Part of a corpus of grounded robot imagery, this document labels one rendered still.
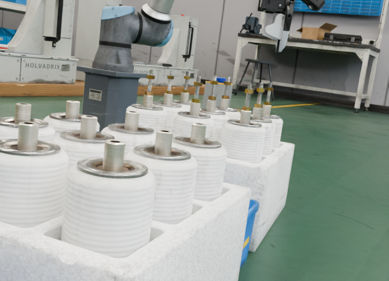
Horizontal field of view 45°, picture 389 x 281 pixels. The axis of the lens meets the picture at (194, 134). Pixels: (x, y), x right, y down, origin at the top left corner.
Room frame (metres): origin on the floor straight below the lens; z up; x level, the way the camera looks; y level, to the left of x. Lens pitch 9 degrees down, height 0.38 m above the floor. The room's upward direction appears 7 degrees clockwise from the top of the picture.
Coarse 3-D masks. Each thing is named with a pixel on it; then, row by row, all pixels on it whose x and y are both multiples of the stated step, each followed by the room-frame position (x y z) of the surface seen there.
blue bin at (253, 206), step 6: (252, 204) 0.88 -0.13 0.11; (258, 204) 0.87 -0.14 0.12; (252, 210) 0.82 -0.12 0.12; (252, 216) 0.85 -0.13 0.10; (252, 222) 0.86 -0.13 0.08; (246, 228) 0.81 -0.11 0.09; (252, 228) 0.87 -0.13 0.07; (246, 234) 0.82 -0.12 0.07; (246, 240) 0.83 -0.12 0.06; (246, 246) 0.84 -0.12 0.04; (246, 252) 0.85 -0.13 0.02; (246, 258) 0.86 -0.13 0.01; (240, 264) 0.82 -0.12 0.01
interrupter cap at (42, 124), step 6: (0, 120) 0.68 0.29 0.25; (6, 120) 0.69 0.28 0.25; (12, 120) 0.70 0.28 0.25; (30, 120) 0.71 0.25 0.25; (36, 120) 0.72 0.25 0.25; (42, 120) 0.72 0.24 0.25; (6, 126) 0.65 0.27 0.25; (12, 126) 0.65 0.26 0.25; (18, 126) 0.65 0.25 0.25; (42, 126) 0.67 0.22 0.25
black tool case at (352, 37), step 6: (324, 36) 5.63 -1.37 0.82; (330, 36) 5.59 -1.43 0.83; (336, 36) 5.57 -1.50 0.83; (342, 36) 5.55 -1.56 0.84; (348, 36) 5.53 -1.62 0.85; (354, 36) 5.50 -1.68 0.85; (360, 36) 5.49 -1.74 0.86; (348, 42) 5.52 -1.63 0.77; (354, 42) 5.50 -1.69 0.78; (360, 42) 5.48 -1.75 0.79
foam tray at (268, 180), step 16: (288, 144) 1.25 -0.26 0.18; (272, 160) 1.00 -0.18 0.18; (288, 160) 1.20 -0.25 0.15; (224, 176) 0.94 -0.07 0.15; (240, 176) 0.93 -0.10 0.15; (256, 176) 0.92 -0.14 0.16; (272, 176) 0.99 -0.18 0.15; (288, 176) 1.25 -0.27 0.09; (256, 192) 0.92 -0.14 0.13; (272, 192) 1.02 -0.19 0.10; (272, 208) 1.06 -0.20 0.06; (256, 224) 0.92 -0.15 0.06; (272, 224) 1.10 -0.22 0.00; (256, 240) 0.92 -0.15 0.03
